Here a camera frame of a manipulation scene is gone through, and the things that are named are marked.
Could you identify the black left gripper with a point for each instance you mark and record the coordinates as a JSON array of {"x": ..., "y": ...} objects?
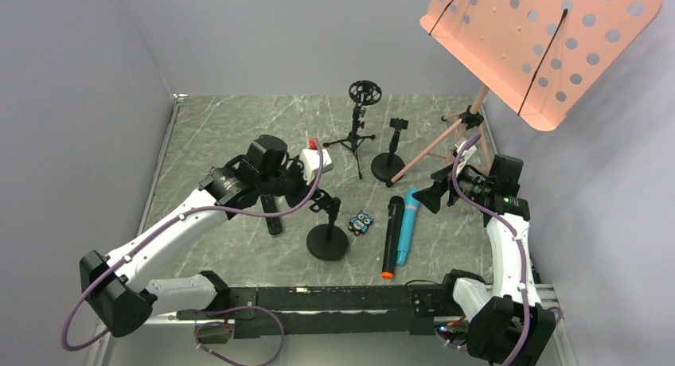
[{"x": 291, "y": 183}]

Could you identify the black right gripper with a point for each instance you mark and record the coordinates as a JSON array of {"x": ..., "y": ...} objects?
[{"x": 442, "y": 182}]

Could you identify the blue toy microphone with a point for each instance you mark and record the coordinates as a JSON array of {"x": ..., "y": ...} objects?
[{"x": 411, "y": 206}]

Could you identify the black round-base mic stand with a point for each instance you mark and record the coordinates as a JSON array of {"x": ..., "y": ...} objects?
[{"x": 326, "y": 241}]

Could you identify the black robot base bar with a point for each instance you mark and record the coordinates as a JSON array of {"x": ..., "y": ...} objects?
[{"x": 414, "y": 309}]

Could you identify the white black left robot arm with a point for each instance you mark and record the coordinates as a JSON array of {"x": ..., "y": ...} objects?
[{"x": 122, "y": 286}]

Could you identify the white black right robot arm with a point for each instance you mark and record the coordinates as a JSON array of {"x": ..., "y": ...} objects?
[{"x": 507, "y": 323}]

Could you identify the black round-base phone stand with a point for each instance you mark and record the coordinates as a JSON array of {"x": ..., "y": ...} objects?
[{"x": 386, "y": 165}]

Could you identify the pink music stand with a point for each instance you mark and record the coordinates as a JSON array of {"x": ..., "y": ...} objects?
[{"x": 541, "y": 58}]

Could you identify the black microphone orange end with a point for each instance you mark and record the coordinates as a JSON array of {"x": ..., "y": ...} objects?
[{"x": 396, "y": 209}]

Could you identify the blue owl toy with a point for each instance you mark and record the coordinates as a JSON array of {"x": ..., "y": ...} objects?
[{"x": 360, "y": 223}]

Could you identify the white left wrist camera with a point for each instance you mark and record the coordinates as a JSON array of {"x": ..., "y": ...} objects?
[{"x": 315, "y": 160}]

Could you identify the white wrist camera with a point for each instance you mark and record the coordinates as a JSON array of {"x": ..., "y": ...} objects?
[
  {"x": 466, "y": 155},
  {"x": 315, "y": 160}
]

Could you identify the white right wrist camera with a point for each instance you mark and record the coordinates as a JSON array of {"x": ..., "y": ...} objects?
[{"x": 466, "y": 155}]

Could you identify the black tripod shock mount stand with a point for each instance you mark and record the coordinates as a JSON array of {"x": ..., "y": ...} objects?
[{"x": 363, "y": 93}]

